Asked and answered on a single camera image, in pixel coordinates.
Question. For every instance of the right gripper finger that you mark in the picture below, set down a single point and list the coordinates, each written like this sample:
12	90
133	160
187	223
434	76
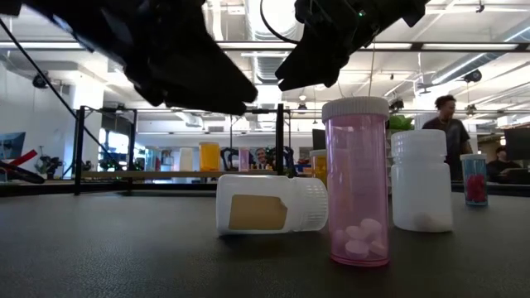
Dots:
323	76
319	49

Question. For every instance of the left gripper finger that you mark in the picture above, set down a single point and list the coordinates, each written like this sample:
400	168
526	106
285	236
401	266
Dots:
211	66
186	93

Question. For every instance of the small translucent white bottle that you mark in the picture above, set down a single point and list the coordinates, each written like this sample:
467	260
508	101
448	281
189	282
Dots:
186	159

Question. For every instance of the orange pill bottle white cap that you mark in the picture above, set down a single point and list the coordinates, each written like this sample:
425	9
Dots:
209	157
319	167

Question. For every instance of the blue vial white tablets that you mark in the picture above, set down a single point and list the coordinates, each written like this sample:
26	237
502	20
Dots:
148	160

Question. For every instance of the pink vial pale tablets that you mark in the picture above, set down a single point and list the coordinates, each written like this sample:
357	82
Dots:
356	186

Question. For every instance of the white bottle tan label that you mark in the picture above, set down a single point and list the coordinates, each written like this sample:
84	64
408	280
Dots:
306	203

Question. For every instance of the white plastic pill bottle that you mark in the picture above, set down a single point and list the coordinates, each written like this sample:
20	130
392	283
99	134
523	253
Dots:
421	194

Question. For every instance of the blue vial red pills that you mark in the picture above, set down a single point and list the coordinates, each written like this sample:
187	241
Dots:
474	182

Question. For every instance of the black computer monitor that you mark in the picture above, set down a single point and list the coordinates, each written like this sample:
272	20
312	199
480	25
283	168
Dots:
517	142
318	138

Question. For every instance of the black ceiling spotlight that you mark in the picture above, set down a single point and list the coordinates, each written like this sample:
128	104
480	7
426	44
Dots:
396	104
472	75
40	80

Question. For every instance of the person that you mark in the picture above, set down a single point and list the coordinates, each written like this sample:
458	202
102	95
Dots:
503	165
455	132
261	157

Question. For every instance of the black table mat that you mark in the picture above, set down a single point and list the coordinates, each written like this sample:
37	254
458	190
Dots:
124	256

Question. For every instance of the wooden shelf black frame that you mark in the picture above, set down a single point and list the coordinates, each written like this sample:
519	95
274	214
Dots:
165	174

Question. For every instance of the blue wall poster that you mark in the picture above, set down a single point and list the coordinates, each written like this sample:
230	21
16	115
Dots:
11	145

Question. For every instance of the black aluminium rig frame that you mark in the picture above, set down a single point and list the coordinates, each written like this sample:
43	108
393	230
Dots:
41	188

